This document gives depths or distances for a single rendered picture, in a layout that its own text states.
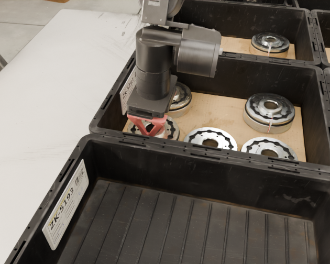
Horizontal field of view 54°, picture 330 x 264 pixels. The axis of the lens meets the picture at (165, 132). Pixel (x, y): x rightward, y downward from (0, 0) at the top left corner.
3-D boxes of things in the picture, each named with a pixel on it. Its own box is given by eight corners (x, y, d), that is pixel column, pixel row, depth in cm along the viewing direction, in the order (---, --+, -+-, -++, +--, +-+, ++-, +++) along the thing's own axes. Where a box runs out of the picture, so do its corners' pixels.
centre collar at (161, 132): (136, 136, 62) (136, 134, 62) (144, 119, 65) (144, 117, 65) (162, 141, 61) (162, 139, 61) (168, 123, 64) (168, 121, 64)
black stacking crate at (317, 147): (96, 177, 61) (86, 133, 54) (141, 87, 82) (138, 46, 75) (316, 220, 55) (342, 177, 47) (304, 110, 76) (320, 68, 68)
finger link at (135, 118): (171, 124, 64) (175, 87, 57) (162, 151, 60) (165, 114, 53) (139, 117, 65) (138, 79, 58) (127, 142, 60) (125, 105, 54)
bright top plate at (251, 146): (235, 172, 56) (236, 169, 56) (244, 133, 63) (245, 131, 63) (296, 187, 54) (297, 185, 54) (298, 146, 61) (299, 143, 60)
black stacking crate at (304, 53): (141, 86, 83) (139, 46, 75) (167, 34, 104) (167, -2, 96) (304, 109, 76) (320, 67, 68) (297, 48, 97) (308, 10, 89)
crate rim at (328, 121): (86, 141, 55) (84, 131, 53) (138, 53, 76) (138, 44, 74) (339, 186, 48) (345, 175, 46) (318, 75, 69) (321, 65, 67)
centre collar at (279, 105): (258, 112, 67) (259, 110, 67) (258, 98, 71) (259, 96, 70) (282, 116, 66) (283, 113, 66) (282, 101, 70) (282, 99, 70)
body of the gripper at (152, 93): (177, 84, 60) (180, 49, 55) (163, 121, 53) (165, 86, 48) (143, 76, 61) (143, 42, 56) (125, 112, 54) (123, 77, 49)
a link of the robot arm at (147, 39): (141, 17, 50) (130, 36, 46) (185, 23, 49) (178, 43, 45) (141, 55, 55) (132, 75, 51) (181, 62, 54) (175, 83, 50)
